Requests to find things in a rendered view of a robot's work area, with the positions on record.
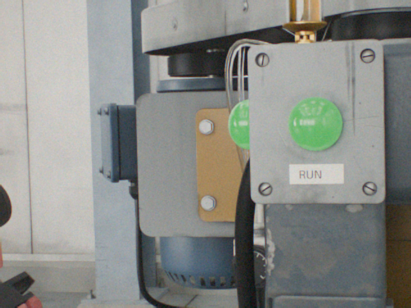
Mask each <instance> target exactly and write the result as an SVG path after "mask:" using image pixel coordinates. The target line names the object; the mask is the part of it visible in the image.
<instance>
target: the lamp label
mask: <svg viewBox="0 0 411 308"><path fill-rule="evenodd" d="M343 183H344V164H290V184H343Z"/></svg>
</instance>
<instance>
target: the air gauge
mask: <svg viewBox="0 0 411 308"><path fill-rule="evenodd" d="M231 268H232V274H233V275H234V278H235V279H236V267H235V255H234V257H233V260H232V264H231ZM254 272H255V285H256V288H257V287H261V286H263V285H265V284H266V266H265V248H264V247H263V246H260V245H257V244H254Z"/></svg>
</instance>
